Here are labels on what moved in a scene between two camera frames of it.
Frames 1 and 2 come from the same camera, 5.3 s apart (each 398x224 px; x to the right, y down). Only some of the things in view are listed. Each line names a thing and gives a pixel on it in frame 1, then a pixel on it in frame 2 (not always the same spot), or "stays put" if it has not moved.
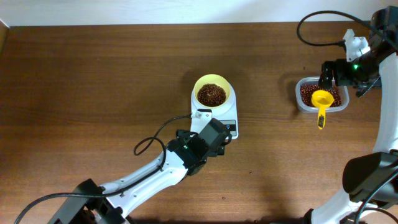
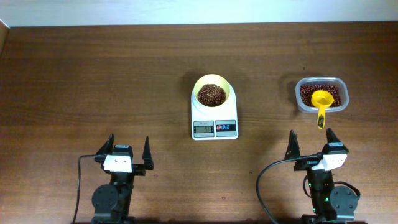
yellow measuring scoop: x=322 y=98 stays put
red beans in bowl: x=211 y=95 stays put
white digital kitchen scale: x=227 y=113 stays put
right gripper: x=342 y=80 -> x=293 y=150
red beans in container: x=306 y=91 stays put
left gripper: x=219 y=149 -> x=148 y=158
